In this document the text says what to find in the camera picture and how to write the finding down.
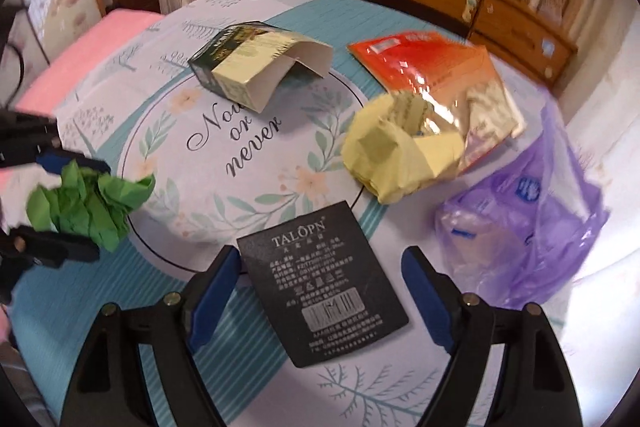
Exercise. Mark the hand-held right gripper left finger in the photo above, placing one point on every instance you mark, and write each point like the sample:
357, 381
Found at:
215, 297

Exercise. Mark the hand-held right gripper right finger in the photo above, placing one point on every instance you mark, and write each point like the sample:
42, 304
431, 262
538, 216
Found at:
425, 297

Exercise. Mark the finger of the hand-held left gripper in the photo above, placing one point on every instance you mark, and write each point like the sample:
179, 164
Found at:
45, 244
50, 161

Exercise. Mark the green paper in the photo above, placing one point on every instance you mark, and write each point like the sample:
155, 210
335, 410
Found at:
95, 207

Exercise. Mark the black printed card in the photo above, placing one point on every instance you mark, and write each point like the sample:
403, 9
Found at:
315, 282

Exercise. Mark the pink blanket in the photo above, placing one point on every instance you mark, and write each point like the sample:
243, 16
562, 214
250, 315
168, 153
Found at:
75, 62

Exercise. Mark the purple plastic bag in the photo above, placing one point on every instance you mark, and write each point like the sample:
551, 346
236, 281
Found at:
525, 232

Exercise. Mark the yellow crumpled paper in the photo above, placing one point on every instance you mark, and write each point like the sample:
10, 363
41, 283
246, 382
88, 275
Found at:
395, 162

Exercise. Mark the dark green gold carton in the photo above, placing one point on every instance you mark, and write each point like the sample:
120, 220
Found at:
240, 72

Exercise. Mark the orange foil packet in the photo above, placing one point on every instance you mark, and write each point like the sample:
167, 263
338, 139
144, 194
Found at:
425, 57

